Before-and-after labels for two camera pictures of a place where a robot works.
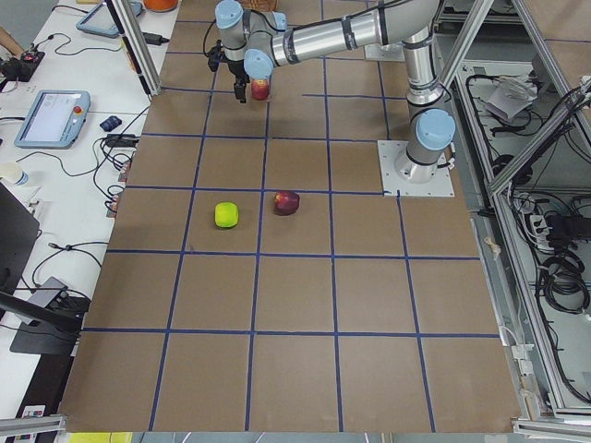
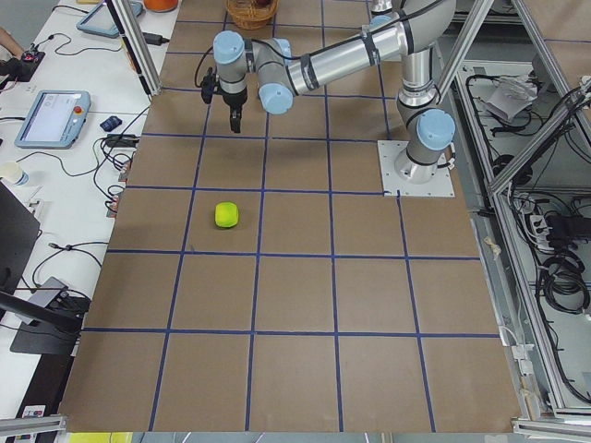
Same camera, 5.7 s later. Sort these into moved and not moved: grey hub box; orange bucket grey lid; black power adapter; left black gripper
Moved: left black gripper
Not moved: grey hub box; black power adapter; orange bucket grey lid
